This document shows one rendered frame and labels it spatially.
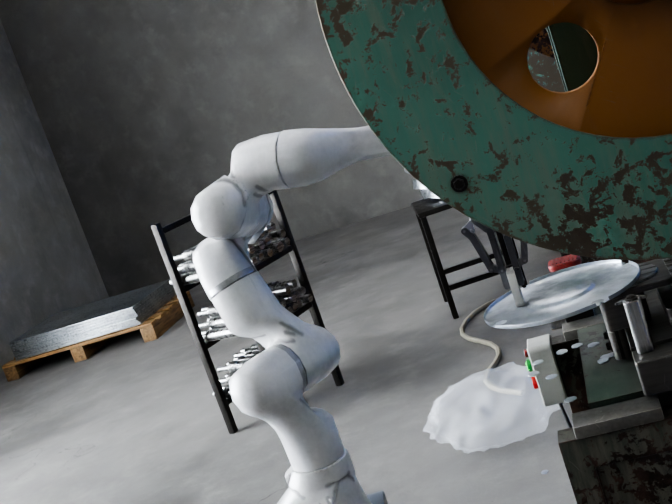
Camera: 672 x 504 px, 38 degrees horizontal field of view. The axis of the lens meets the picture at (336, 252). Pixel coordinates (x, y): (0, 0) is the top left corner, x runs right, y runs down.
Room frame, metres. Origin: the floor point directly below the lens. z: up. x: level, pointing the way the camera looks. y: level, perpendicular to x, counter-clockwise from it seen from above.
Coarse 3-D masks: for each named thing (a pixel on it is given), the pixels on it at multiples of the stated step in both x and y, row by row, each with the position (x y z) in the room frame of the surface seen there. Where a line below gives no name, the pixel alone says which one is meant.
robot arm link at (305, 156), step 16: (304, 128) 1.85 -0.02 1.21; (320, 128) 1.87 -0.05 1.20; (336, 128) 1.88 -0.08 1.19; (352, 128) 1.89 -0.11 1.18; (368, 128) 1.88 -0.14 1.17; (288, 144) 1.81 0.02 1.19; (304, 144) 1.81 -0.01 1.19; (320, 144) 1.82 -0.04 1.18; (336, 144) 1.85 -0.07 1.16; (352, 144) 1.87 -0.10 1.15; (368, 144) 1.88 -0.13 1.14; (288, 160) 1.81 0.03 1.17; (304, 160) 1.80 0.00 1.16; (320, 160) 1.81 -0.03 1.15; (336, 160) 1.85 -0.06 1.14; (352, 160) 1.88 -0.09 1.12; (288, 176) 1.82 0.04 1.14; (304, 176) 1.81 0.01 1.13; (320, 176) 1.83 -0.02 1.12
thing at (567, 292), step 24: (600, 264) 1.81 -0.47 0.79; (624, 264) 1.75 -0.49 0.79; (552, 288) 1.75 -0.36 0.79; (576, 288) 1.69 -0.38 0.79; (600, 288) 1.66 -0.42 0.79; (624, 288) 1.60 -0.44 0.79; (504, 312) 1.74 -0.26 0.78; (528, 312) 1.68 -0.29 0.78; (552, 312) 1.63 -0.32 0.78; (576, 312) 1.57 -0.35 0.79
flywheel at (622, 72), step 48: (480, 0) 1.33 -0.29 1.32; (528, 0) 1.32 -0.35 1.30; (576, 0) 1.30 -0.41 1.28; (624, 0) 1.27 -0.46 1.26; (480, 48) 1.34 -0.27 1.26; (528, 48) 1.32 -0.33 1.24; (624, 48) 1.29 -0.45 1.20; (528, 96) 1.33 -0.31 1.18; (576, 96) 1.31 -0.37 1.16; (624, 96) 1.30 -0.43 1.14
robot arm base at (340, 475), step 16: (336, 464) 1.80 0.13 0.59; (352, 464) 1.84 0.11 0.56; (288, 480) 1.84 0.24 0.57; (304, 480) 1.80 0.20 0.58; (320, 480) 1.79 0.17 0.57; (336, 480) 1.79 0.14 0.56; (352, 480) 1.82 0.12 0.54; (288, 496) 1.83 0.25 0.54; (304, 496) 1.80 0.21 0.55; (320, 496) 1.79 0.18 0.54; (336, 496) 1.78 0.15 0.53; (352, 496) 1.80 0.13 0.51
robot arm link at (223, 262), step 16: (272, 208) 1.95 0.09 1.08; (208, 240) 1.89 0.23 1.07; (224, 240) 1.88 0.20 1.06; (240, 240) 1.89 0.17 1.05; (256, 240) 1.95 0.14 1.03; (208, 256) 1.86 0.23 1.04; (224, 256) 1.86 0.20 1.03; (240, 256) 1.88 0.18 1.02; (208, 272) 1.86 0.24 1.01; (224, 272) 1.85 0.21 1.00; (240, 272) 1.85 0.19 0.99; (208, 288) 1.86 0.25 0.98; (224, 288) 1.84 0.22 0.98
